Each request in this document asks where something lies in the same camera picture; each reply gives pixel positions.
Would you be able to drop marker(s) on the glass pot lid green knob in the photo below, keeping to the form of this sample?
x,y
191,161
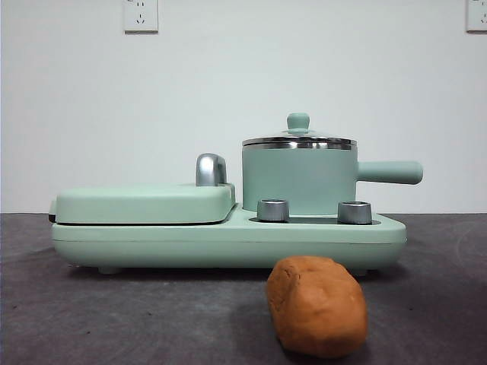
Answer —
x,y
298,121

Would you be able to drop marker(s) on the brown potato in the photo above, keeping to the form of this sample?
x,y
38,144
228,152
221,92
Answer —
x,y
316,308

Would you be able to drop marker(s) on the silver control knob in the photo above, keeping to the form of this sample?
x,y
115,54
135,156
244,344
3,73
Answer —
x,y
272,211
354,213

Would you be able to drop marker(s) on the mint green breakfast machine base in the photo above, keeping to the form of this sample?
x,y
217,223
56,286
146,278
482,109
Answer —
x,y
190,247

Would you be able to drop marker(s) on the mint green hinged grill cover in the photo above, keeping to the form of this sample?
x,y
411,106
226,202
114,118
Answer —
x,y
141,205

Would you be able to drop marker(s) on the white wall socket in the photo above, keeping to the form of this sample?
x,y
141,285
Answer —
x,y
141,17
477,15

